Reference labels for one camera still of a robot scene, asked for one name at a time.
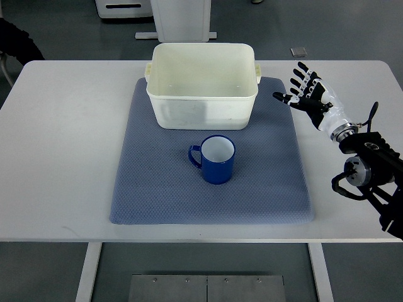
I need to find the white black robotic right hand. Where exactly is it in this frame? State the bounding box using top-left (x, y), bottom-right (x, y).
top-left (273, 62), bottom-right (350, 135)

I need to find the blue enamel mug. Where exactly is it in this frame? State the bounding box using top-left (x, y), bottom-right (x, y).
top-left (188, 135), bottom-right (236, 185)

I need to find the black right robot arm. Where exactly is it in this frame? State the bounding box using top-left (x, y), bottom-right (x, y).
top-left (331, 102), bottom-right (402, 239)

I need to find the white plastic box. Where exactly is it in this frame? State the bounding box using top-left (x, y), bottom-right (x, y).
top-left (145, 43), bottom-right (261, 130)

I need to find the grey floor plate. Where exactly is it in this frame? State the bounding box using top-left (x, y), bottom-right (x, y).
top-left (290, 47), bottom-right (308, 58)

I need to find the blue-grey textured mat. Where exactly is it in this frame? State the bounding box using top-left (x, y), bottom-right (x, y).
top-left (110, 77), bottom-right (314, 225)

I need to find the right white table leg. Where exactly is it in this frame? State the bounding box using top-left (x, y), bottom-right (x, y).
top-left (308, 243), bottom-right (334, 302)

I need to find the white table leg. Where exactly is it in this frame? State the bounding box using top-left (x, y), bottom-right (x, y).
top-left (75, 242), bottom-right (102, 302)
top-left (308, 243), bottom-right (334, 302)

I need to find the white cabinet with slot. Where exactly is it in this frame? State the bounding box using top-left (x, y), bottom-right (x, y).
top-left (95, 0), bottom-right (153, 19)

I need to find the left white table leg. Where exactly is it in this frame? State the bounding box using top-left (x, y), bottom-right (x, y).
top-left (75, 242), bottom-right (102, 302)

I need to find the white pedestal stand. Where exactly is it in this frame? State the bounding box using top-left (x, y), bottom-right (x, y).
top-left (135, 0), bottom-right (217, 43)

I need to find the black corrugated hose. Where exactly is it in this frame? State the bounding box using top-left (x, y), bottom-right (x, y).
top-left (0, 17), bottom-right (45, 62)

